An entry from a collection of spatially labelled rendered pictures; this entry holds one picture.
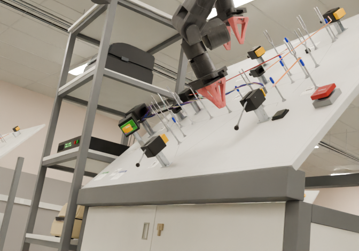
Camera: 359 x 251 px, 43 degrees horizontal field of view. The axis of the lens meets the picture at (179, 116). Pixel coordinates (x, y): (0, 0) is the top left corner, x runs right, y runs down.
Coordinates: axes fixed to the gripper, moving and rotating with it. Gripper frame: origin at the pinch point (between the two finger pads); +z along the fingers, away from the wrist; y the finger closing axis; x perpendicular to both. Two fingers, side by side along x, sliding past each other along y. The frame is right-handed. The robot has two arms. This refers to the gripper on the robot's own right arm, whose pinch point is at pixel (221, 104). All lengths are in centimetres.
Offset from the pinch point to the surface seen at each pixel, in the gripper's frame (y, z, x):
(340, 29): -1, 0, -72
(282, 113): -8.2, 9.9, -11.8
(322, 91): -22.4, 7.2, -12.1
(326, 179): 10, 45, -41
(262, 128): -2.9, 11.5, -7.4
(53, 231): 121, 29, 13
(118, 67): 100, -27, -46
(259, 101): -2.6, 4.7, -12.0
